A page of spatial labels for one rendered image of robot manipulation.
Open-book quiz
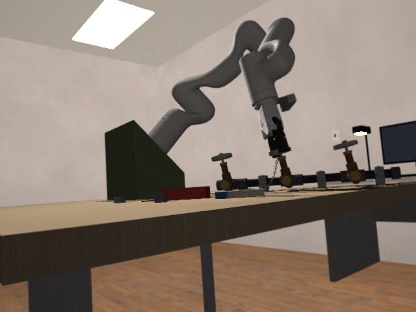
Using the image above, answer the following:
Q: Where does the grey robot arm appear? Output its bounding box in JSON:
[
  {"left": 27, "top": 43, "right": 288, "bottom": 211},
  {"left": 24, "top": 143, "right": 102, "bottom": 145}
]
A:
[{"left": 147, "top": 18, "right": 297, "bottom": 154}]

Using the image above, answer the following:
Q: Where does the grey t-shaped pipe manifold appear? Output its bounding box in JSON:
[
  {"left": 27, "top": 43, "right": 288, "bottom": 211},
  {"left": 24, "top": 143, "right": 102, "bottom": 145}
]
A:
[{"left": 211, "top": 140, "right": 401, "bottom": 191}]

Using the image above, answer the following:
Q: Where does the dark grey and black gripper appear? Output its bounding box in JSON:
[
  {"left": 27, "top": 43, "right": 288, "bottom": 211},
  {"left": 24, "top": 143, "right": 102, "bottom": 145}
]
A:
[{"left": 254, "top": 99, "right": 289, "bottom": 153}]

